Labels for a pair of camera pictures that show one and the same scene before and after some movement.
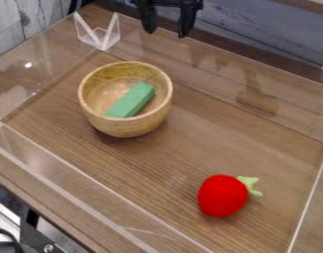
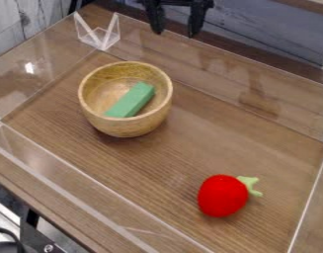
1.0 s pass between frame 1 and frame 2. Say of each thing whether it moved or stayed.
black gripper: moved
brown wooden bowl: stayed
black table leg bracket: stayed
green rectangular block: stayed
